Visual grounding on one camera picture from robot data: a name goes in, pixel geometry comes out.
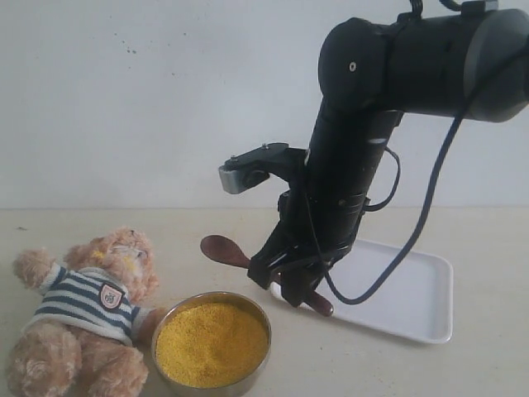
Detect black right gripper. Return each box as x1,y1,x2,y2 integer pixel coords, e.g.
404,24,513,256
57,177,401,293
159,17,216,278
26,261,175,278
247,181,368,308

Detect dark wooden spoon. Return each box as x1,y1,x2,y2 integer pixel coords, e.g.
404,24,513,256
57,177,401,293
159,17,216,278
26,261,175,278
200,235,334,317

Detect beige teddy bear striped sweater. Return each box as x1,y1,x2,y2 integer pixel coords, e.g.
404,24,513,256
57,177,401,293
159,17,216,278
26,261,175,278
6,227,167,396

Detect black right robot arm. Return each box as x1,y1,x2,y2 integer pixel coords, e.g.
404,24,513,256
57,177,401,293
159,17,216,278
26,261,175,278
242,1,528,314

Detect yellow millet grains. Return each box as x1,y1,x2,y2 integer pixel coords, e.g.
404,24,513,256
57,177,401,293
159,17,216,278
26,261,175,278
155,303,269,389

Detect steel bowl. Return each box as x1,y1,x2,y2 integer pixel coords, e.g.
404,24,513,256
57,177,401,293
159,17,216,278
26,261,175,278
151,291,272,396

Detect white rectangular plastic tray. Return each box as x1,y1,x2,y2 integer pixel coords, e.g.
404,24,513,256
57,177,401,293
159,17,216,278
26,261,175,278
270,239,454,344

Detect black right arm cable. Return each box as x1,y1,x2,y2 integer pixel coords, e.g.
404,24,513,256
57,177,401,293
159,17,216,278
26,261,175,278
288,0,526,306

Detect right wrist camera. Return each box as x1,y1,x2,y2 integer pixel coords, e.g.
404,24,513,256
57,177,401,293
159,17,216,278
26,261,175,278
218,142,310,194

